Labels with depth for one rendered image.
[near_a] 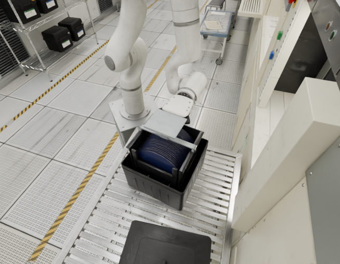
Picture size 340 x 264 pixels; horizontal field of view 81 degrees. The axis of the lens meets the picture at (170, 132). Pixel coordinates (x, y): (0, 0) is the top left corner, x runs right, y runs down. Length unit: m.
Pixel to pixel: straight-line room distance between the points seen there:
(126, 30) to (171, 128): 0.46
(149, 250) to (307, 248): 0.49
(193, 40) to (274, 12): 1.90
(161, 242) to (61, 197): 1.33
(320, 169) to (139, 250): 0.58
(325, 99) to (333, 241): 0.21
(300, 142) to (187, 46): 0.51
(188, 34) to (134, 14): 0.24
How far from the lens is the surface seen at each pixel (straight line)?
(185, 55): 0.77
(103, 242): 0.91
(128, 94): 1.13
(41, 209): 2.00
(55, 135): 2.43
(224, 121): 2.33
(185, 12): 0.73
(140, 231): 0.78
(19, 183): 2.23
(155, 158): 0.76
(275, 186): 0.51
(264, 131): 1.10
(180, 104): 0.76
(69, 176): 2.04
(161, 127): 0.68
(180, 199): 0.80
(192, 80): 0.85
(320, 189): 0.39
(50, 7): 3.41
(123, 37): 0.94
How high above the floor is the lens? 1.61
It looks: 49 degrees down
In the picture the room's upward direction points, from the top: straight up
